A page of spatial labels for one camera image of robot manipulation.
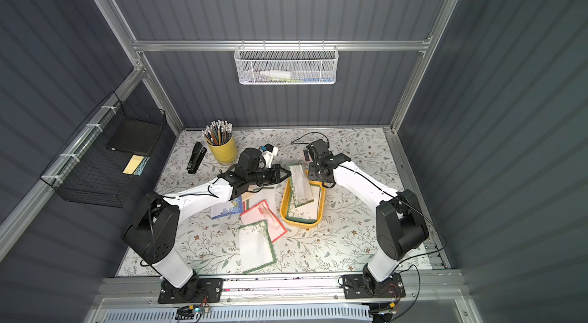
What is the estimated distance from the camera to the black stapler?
1042 mm

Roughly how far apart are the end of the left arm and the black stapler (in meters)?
0.42

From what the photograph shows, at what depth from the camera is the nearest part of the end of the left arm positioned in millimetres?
671
